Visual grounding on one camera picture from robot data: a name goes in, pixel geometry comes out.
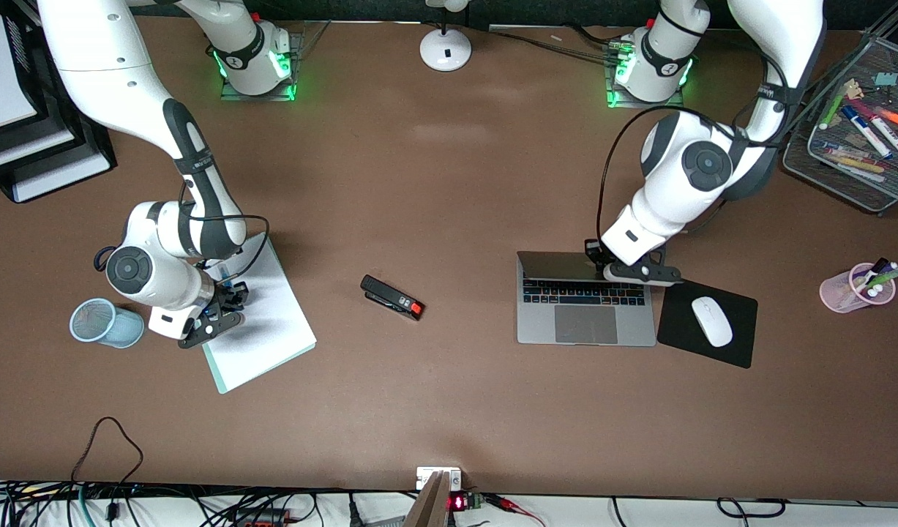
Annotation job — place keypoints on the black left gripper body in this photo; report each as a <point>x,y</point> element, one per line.
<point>592,254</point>

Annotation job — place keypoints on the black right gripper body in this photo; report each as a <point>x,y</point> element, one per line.
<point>231,296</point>

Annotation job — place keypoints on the silver laptop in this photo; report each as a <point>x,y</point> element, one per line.
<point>588,326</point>

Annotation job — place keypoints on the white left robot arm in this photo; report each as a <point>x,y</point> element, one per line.
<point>683,176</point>

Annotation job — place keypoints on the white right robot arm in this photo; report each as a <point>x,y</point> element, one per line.
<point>126,73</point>

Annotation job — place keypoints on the green marker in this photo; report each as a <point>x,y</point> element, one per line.
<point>831,111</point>

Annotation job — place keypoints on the black marker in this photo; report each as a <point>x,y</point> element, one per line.
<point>879,265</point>

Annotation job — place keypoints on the white marker red cap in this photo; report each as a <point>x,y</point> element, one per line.
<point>891,140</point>

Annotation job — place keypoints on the white paper sheet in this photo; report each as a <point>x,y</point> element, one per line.
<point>273,329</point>

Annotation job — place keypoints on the teal clipboard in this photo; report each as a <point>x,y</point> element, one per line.
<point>219,377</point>

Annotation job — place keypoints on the blue mesh pen cup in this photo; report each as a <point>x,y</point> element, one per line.
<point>130,329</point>

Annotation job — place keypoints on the black mouse pad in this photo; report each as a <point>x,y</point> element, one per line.
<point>675,329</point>

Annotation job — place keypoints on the black scissors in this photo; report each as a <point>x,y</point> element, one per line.
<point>96,259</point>

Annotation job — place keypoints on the white computer mouse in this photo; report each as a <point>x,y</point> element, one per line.
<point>712,322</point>

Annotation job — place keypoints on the black stapler orange tip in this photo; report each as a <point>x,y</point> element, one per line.
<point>390,296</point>

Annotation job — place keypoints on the black stacked paper tray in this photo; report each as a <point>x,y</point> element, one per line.
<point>90,139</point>

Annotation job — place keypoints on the black orange power connector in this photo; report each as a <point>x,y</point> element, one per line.
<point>266,518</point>

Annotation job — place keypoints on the black mesh desk organizer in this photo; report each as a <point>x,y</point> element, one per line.
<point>822,172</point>

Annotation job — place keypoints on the pink translucent pen cup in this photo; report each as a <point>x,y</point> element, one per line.
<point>836,293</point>

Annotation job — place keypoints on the white desk lamp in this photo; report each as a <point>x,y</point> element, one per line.
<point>446,53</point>

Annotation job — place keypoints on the white capped pen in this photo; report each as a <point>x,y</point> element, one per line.
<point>874,291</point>

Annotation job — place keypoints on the red digit display module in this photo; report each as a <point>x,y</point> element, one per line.
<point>457,503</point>

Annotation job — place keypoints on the green pen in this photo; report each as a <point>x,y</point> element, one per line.
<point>895,274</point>

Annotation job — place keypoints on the tan small figure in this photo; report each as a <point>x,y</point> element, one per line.
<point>854,88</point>

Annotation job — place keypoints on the white paper stack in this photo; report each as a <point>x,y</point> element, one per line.
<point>2,73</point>

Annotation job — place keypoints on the teal binder clip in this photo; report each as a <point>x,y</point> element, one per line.
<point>885,79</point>

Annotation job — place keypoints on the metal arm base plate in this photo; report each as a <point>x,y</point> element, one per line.
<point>639,105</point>
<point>258,97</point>

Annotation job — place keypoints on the white clamp bracket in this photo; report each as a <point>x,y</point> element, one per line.
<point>421,477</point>

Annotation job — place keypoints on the wooden camera post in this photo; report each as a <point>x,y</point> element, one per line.
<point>428,509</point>

